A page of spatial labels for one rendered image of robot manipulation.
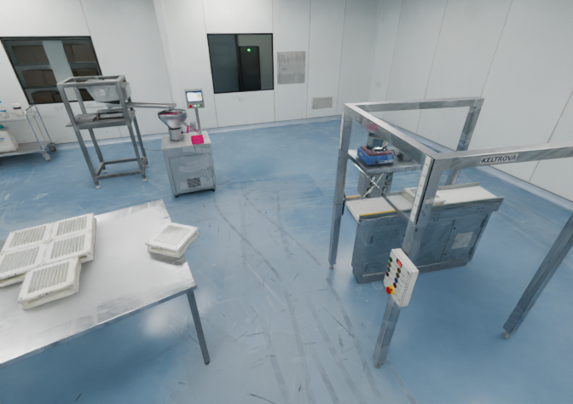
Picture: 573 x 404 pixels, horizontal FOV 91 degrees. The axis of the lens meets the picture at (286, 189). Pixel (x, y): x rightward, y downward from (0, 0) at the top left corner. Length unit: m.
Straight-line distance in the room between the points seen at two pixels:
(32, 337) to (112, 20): 5.56
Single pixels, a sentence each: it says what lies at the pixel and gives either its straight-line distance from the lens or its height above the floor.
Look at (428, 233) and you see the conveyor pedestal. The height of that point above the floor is 0.51.
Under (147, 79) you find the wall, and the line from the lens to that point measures 6.65.
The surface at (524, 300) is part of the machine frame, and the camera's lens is 2.75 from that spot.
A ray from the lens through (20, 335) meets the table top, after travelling 2.01.
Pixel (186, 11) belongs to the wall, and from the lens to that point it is 6.58.
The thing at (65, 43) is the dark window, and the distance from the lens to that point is 6.81.
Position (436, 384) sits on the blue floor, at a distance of 2.55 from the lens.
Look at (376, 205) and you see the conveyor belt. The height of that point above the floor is 0.82.
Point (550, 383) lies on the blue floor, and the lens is 2.95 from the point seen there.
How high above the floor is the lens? 2.11
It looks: 30 degrees down
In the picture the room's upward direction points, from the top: straight up
